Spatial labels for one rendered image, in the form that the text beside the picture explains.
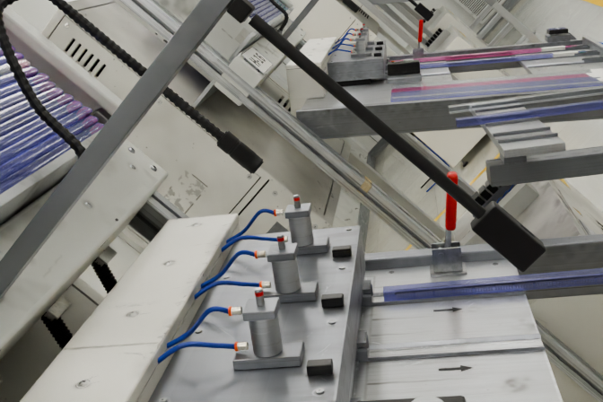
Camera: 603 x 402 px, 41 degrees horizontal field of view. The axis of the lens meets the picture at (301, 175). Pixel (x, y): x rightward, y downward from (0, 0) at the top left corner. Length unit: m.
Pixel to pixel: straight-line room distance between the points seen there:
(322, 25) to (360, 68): 3.26
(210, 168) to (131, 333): 1.08
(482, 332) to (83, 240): 0.36
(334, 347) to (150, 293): 0.18
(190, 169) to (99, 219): 0.95
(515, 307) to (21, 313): 0.44
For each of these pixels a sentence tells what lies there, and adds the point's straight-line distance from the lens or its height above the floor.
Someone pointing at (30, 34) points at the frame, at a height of 1.52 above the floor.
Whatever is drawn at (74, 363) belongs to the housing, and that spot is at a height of 1.26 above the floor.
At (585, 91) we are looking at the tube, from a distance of 1.26.
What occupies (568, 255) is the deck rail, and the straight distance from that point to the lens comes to 0.91.
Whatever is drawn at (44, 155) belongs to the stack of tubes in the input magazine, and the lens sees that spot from 0.75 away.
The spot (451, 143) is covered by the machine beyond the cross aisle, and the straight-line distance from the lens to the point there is 5.32.
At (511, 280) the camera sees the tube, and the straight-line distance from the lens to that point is 0.82.
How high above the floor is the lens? 1.28
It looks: 5 degrees down
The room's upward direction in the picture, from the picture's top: 50 degrees counter-clockwise
